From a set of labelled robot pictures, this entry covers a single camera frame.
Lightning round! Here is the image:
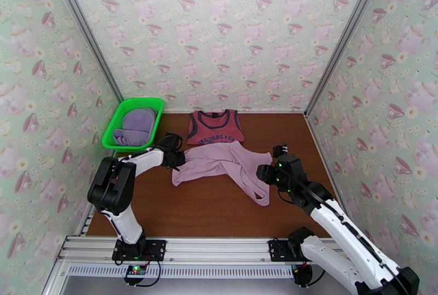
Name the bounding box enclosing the aluminium frame post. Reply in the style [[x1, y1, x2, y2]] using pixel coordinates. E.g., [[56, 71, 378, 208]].
[[303, 0, 391, 119], [46, 0, 125, 102]]

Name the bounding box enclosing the small circuit board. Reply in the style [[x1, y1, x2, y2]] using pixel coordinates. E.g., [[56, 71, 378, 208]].
[[124, 264, 147, 279]]

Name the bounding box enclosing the pale pink tank top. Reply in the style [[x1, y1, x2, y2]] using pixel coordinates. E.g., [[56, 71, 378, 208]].
[[171, 141, 274, 208]]

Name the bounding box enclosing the perforated metal cable tray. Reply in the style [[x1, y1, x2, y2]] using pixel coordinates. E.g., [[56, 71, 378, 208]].
[[66, 263, 298, 279]]

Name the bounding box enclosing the green plastic laundry basket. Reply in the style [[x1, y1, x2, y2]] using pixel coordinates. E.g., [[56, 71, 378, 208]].
[[101, 97, 165, 153]]

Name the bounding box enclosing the black round electronics unit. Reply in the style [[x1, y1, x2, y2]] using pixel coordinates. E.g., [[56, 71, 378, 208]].
[[292, 264, 314, 287]]

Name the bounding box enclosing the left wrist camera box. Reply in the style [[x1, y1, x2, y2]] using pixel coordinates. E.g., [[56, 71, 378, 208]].
[[165, 132, 184, 150]]

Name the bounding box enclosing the red printed tank top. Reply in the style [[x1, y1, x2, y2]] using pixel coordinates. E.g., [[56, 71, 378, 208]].
[[186, 109, 246, 146]]

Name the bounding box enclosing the lavender cloth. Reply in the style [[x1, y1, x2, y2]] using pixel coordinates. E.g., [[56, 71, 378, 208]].
[[113, 108, 159, 147]]

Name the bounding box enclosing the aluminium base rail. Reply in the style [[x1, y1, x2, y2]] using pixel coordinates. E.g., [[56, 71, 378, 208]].
[[56, 235, 347, 265]]

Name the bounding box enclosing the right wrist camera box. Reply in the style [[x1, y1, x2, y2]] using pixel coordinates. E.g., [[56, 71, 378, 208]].
[[272, 143, 289, 159]]

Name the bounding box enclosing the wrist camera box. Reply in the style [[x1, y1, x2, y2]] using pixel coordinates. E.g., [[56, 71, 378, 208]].
[[272, 143, 289, 159], [165, 132, 184, 150]]

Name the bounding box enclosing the black cable loop under rail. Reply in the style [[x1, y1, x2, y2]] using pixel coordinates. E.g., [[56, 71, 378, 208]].
[[124, 259, 164, 288], [306, 268, 326, 287]]

